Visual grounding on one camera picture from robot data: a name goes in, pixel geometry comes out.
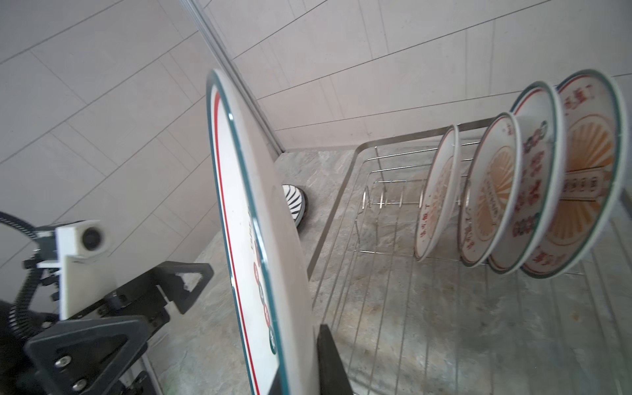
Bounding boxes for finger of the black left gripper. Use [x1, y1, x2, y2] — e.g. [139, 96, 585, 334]
[98, 261, 214, 326]

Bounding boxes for white blue leaf plate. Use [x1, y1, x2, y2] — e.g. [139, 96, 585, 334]
[282, 184, 308, 227]

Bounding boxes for aluminium corner post left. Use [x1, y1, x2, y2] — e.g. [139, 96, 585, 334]
[179, 0, 286, 156]

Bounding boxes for large red characters plate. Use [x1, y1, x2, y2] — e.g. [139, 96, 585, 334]
[488, 81, 566, 275]

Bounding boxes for white plate red characters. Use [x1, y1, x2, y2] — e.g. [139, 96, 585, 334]
[206, 69, 320, 394]

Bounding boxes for large orange sunburst plate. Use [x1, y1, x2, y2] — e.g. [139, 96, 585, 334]
[522, 69, 630, 279]

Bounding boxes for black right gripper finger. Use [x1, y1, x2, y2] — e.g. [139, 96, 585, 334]
[317, 324, 354, 395]

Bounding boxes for white plate orange sunburst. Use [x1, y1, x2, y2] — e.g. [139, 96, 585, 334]
[414, 125, 461, 260]

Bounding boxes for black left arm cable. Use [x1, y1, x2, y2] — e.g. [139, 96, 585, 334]
[0, 211, 45, 342]

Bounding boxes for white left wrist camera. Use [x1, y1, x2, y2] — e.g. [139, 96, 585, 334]
[36, 220, 117, 320]

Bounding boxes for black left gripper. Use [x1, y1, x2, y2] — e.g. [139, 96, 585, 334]
[1, 296, 163, 394]

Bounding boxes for metal wire dish rack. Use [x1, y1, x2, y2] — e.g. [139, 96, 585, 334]
[309, 130, 631, 394]

